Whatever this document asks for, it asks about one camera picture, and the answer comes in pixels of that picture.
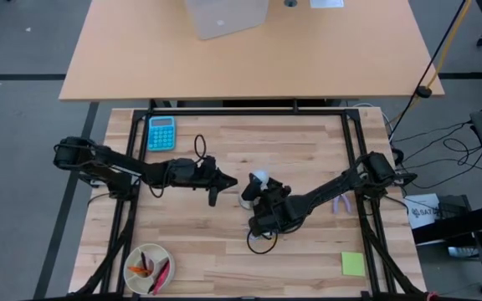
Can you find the black round puck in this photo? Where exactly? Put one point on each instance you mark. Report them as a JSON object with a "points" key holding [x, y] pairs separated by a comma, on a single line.
{"points": [[424, 92]]}

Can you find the blue calculator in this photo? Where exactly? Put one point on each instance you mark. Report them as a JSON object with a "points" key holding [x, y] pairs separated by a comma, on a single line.
{"points": [[161, 136]]}

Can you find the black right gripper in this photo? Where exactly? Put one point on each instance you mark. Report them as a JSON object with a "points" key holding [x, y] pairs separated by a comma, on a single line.
{"points": [[274, 205]]}

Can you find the orange tool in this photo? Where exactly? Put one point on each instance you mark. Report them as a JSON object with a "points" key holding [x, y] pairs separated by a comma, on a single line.
{"points": [[139, 271]]}

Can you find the white labelled box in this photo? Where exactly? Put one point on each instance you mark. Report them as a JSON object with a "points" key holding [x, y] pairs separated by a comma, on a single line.
{"points": [[423, 211]]}

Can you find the black pen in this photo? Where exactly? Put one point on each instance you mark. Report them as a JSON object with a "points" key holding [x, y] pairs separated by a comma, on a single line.
{"points": [[154, 284], [144, 259]]}

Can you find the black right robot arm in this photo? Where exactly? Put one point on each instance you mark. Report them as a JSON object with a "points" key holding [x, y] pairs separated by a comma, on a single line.
{"points": [[329, 190]]}

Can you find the white paper sheet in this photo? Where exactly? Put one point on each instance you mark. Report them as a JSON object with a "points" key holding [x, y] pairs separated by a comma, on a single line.
{"points": [[326, 3]]}

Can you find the brushed metal lamp base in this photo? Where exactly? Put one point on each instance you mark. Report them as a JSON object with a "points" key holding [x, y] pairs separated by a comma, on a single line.
{"points": [[245, 204]]}

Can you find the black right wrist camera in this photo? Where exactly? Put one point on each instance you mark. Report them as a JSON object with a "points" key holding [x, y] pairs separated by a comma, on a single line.
{"points": [[262, 223]]}

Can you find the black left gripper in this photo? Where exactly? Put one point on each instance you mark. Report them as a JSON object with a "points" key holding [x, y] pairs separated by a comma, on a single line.
{"points": [[191, 171]]}

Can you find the pink pen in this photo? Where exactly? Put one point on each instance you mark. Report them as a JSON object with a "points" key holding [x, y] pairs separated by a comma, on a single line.
{"points": [[162, 273]]}

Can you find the round white organiser bowl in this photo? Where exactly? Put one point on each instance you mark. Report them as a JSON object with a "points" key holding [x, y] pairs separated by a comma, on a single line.
{"points": [[138, 284]]}

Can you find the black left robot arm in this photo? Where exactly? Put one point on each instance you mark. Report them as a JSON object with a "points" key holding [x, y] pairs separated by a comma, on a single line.
{"points": [[111, 163]]}

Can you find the clear plastic storage bin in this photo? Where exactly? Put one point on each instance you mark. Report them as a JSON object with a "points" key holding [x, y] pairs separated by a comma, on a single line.
{"points": [[224, 16]]}

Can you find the white LED lightbulb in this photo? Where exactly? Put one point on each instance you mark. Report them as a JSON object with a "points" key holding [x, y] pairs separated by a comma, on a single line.
{"points": [[261, 175]]}

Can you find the green sticky note pad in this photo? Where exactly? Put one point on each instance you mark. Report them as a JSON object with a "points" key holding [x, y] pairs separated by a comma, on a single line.
{"points": [[353, 263]]}

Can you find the black aluminium table frame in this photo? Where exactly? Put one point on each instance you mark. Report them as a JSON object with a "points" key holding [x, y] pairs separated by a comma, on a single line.
{"points": [[245, 112]]}

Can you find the tan wooden desk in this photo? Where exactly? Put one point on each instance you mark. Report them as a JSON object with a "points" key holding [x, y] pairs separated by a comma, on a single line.
{"points": [[245, 62]]}

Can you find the black desk grommet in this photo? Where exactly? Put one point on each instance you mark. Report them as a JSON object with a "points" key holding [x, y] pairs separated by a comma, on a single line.
{"points": [[290, 2]]}

